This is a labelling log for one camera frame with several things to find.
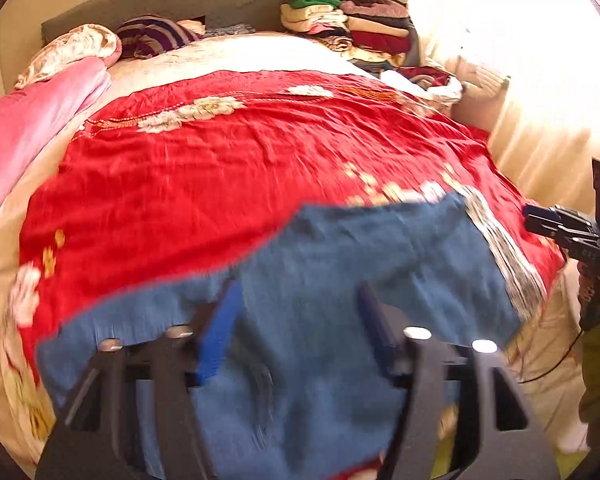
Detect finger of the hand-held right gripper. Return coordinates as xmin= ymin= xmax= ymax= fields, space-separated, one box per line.
xmin=524 ymin=217 xmax=600 ymax=252
xmin=523 ymin=204 xmax=588 ymax=229

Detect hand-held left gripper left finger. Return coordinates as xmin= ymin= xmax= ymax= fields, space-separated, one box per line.
xmin=35 ymin=280 xmax=246 ymax=480

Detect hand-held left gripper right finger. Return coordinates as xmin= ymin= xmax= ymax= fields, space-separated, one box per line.
xmin=355 ymin=280 xmax=563 ymax=480

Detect blue pants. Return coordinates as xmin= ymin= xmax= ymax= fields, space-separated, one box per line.
xmin=35 ymin=192 xmax=521 ymax=480

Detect cream curtain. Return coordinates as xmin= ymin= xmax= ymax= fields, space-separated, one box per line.
xmin=407 ymin=0 xmax=600 ymax=281

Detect white cloth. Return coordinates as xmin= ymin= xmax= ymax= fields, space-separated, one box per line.
xmin=380 ymin=70 xmax=464 ymax=107

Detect red floral blanket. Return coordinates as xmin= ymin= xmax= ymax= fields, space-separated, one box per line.
xmin=2 ymin=69 xmax=566 ymax=480

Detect dark red cloth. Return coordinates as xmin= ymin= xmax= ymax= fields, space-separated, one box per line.
xmin=405 ymin=66 xmax=453 ymax=91

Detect pile of folded clothes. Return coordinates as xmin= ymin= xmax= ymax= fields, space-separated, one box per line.
xmin=280 ymin=0 xmax=422 ymax=68

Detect cream bed sheet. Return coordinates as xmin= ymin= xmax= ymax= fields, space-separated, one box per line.
xmin=0 ymin=30 xmax=593 ymax=476

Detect pink quilt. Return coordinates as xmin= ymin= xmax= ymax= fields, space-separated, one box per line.
xmin=0 ymin=57 xmax=112 ymax=238

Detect blue patterned cloth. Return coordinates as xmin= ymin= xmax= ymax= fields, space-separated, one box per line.
xmin=205 ymin=23 xmax=257 ymax=39

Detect purple striped pillow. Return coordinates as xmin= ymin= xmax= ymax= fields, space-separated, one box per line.
xmin=116 ymin=15 xmax=203 ymax=60

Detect floral cream quilt roll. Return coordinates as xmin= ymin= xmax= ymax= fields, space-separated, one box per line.
xmin=14 ymin=23 xmax=123 ymax=91

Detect grey headboard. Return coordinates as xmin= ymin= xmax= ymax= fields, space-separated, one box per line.
xmin=41 ymin=0 xmax=298 ymax=46

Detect black cable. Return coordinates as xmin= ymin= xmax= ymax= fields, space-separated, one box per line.
xmin=517 ymin=265 xmax=600 ymax=386

